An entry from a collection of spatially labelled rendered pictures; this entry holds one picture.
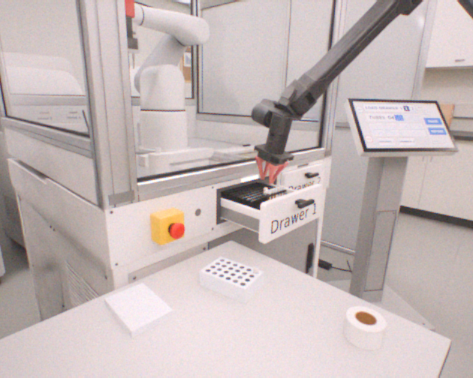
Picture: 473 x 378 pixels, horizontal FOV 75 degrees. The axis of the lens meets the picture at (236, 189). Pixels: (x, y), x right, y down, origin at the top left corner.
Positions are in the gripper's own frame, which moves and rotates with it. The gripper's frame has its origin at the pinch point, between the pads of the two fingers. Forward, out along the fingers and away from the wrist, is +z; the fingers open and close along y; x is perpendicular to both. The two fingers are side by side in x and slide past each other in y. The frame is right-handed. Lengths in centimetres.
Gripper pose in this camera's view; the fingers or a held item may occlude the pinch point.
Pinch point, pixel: (266, 178)
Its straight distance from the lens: 92.3
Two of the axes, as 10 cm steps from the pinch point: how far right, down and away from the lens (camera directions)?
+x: -7.0, 2.2, -6.8
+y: -6.9, -4.4, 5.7
